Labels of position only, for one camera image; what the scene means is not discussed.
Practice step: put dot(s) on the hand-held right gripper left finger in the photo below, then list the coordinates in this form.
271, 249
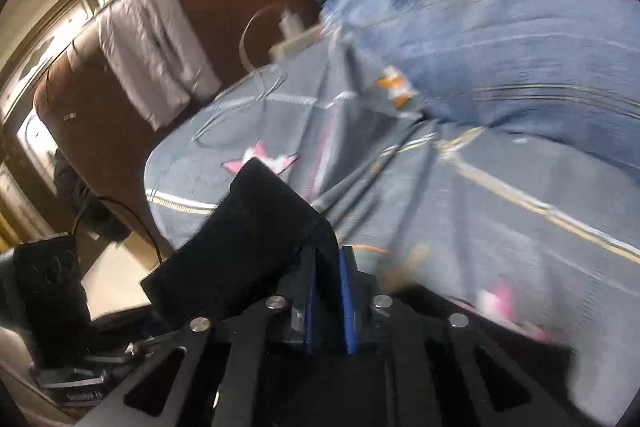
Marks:
280, 317

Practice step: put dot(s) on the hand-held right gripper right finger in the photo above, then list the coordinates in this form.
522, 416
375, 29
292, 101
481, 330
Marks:
348, 302

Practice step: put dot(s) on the black pants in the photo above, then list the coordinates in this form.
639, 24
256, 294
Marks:
250, 232

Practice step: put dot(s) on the grey star print bed sheet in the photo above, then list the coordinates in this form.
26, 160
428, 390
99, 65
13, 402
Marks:
500, 217

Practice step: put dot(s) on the grey metal base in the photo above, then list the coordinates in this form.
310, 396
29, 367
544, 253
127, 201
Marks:
75, 377

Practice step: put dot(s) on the dark clothing pile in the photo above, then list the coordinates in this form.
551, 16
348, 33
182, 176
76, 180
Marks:
85, 197

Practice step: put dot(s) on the brown padded headboard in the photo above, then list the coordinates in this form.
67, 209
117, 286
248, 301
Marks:
125, 147

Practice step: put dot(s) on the black box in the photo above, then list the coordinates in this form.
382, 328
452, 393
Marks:
50, 287

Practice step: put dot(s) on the white charger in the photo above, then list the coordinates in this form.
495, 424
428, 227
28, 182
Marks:
291, 27

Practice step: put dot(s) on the white hanging garment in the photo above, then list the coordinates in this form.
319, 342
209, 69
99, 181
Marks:
150, 57

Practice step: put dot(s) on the blue plaid quilt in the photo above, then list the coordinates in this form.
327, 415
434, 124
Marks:
500, 32

